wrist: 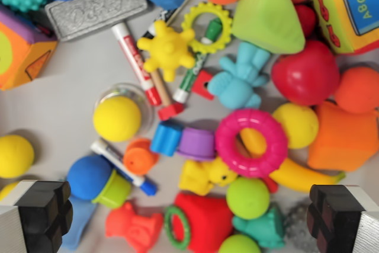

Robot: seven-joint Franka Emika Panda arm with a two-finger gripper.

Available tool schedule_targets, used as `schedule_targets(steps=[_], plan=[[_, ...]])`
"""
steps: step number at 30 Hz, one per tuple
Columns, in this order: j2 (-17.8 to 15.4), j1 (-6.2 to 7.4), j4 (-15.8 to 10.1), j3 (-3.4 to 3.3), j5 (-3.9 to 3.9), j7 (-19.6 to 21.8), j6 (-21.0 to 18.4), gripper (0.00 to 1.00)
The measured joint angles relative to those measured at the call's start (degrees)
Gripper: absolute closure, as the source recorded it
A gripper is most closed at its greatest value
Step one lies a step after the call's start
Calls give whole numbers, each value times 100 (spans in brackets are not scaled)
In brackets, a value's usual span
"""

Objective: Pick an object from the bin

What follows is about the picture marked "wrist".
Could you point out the orange foam block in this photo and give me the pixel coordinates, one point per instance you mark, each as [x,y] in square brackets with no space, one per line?
[343,137]

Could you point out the yellow toy banana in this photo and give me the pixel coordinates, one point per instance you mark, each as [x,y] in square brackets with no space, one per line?
[299,176]

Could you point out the yellow rubber animal figure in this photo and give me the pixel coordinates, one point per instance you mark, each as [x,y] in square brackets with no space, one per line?
[201,176]

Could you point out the blue foam cylinder block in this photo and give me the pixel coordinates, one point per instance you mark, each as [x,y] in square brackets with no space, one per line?
[165,139]

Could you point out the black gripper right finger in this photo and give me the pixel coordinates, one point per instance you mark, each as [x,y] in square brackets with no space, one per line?
[334,214]

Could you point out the teal rubber figure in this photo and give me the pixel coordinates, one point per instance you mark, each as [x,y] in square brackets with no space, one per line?
[260,229]

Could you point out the red rubber figure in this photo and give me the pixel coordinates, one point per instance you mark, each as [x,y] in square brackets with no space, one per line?
[133,229]

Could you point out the light green foam ball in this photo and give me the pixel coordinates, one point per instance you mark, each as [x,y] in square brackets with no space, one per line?
[238,245]
[248,198]

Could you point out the light green plastic cup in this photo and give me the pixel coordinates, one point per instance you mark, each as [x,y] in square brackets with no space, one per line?
[114,189]

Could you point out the light green foam cone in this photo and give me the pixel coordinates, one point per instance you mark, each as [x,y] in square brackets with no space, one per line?
[266,19]

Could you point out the orange plastic cup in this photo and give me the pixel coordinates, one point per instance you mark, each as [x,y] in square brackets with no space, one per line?
[139,158]

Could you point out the thin wooden stick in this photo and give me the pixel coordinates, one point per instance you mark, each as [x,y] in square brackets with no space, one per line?
[185,2]

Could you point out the light blue foam piece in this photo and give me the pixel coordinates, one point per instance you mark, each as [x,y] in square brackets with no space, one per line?
[78,223]

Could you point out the red plastic apple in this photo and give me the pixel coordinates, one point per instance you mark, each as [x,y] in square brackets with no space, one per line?
[305,72]

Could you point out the clear plastic rattle dome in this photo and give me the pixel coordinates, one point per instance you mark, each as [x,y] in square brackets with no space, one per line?
[145,102]

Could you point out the light blue rubber figure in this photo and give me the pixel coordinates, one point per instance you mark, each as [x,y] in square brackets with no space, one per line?
[237,81]

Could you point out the red foam block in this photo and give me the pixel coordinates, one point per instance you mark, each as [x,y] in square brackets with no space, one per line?
[207,220]

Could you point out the yellow spiky rubber ball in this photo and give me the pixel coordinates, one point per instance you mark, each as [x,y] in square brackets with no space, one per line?
[165,48]

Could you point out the purple foam block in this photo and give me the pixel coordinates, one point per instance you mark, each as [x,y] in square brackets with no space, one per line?
[197,144]

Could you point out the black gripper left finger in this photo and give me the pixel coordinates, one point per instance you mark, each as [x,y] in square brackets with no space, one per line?
[41,214]

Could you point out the orange purple fabric cube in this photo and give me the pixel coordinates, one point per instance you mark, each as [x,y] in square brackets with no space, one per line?
[20,57]

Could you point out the green Expo marker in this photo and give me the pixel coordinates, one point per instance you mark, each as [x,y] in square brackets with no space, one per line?
[189,78]

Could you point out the red Expo marker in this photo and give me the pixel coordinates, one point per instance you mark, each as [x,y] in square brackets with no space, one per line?
[133,57]

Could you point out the blue Expo marker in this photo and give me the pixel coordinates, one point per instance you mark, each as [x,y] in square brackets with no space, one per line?
[106,152]

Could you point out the small red cube block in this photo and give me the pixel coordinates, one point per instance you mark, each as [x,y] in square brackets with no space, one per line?
[202,84]

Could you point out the black marker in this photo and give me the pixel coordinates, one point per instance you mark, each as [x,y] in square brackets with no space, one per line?
[160,19]

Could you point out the silver bumpy ball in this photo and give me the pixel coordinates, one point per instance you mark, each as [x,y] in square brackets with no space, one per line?
[296,220]

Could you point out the ABC fabric cube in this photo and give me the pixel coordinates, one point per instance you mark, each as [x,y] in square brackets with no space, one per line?
[349,19]

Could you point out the small red toy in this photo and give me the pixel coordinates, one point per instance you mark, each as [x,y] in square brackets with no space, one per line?
[306,20]

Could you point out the yellow foam ball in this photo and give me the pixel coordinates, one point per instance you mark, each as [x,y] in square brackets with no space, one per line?
[117,119]
[14,156]
[299,125]

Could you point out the wooden screw with red head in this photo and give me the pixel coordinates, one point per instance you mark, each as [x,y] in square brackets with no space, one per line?
[165,99]

